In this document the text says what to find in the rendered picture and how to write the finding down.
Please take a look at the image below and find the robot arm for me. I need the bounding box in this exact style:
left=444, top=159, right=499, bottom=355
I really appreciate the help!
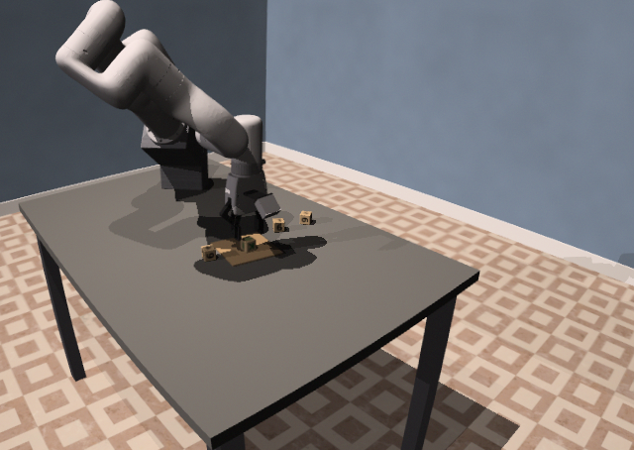
left=55, top=0, right=265, bottom=175

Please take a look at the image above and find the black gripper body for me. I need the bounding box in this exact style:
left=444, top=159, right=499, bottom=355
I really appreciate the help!
left=225, top=171, right=267, bottom=216

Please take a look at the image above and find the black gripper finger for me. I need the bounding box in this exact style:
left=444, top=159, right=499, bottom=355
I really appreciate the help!
left=255, top=211, right=264, bottom=234
left=219, top=198, right=242, bottom=241

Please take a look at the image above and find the tan flat mat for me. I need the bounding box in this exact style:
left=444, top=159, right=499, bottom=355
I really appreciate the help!
left=211, top=232, right=283, bottom=267

